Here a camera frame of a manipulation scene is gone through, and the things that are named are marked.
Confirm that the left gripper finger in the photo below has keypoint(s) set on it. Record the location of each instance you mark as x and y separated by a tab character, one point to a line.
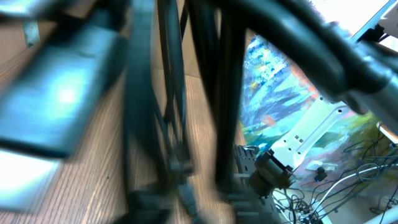
46	109

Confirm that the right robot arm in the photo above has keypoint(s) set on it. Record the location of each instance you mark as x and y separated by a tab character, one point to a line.
275	167

